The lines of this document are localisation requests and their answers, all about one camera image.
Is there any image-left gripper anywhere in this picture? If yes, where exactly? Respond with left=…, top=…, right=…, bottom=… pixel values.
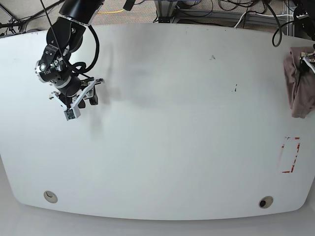
left=35, top=45, right=103, bottom=109

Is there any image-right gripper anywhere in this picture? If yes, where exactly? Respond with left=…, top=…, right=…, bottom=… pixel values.
left=299, top=52, right=315, bottom=73

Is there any mauve T-shirt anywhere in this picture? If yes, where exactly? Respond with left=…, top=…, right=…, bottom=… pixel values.
left=283, top=47, right=315, bottom=118

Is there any white power strip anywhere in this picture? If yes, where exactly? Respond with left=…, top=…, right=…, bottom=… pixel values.
left=294, top=9, right=315, bottom=20

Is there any black tripod on floor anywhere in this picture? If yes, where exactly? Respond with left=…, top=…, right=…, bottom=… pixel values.
left=0, top=0, right=64, bottom=37

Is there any red tape rectangle marker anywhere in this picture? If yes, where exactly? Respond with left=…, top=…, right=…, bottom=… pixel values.
left=279, top=137, right=301, bottom=174

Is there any image-left white wrist camera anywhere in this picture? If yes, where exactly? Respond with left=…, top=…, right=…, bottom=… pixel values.
left=64, top=80, right=96, bottom=120

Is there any yellow floor cable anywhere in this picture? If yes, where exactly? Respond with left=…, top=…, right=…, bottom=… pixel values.
left=98, top=9, right=126, bottom=15

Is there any left table cable grommet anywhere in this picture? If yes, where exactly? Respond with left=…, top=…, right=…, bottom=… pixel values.
left=43, top=191, right=58, bottom=204

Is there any table cable grommet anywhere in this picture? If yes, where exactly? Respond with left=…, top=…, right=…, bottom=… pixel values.
left=258, top=196, right=274, bottom=209
left=43, top=191, right=58, bottom=204

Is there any aluminium frame stand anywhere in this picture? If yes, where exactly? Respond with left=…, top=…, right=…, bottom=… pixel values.
left=153, top=0, right=180, bottom=24

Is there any right table cable grommet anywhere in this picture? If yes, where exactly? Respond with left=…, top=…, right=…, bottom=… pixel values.
left=258, top=196, right=274, bottom=209

